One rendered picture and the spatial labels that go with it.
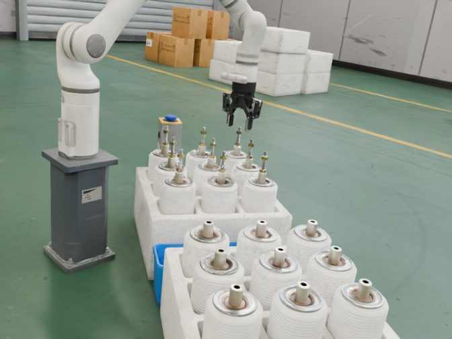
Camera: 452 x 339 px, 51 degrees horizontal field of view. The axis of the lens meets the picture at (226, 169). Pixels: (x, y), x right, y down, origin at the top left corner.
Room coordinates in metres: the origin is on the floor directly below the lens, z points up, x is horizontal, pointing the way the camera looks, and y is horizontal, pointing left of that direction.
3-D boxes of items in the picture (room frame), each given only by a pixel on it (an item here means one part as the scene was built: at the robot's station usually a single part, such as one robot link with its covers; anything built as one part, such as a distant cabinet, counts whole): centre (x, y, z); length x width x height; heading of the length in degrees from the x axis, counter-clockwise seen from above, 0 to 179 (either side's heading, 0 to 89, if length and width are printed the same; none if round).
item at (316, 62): (4.59, -0.60, 0.27); 0.39 x 0.39 x 0.18; 48
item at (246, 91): (1.48, -0.03, 0.45); 0.08 x 0.08 x 0.09
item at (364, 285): (0.73, -0.27, 0.26); 0.02 x 0.02 x 0.03
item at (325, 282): (0.85, -0.24, 0.16); 0.10 x 0.10 x 0.18
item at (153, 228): (1.33, 0.05, 0.09); 0.39 x 0.39 x 0.18; 18
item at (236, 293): (0.67, -0.04, 0.26); 0.02 x 0.02 x 0.03
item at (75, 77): (1.17, 0.38, 0.54); 0.09 x 0.09 x 0.17; 54
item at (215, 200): (1.22, 0.01, 0.16); 0.10 x 0.10 x 0.18
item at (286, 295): (0.70, -0.15, 0.25); 0.08 x 0.08 x 0.01
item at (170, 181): (1.18, 0.12, 0.25); 0.08 x 0.08 x 0.01
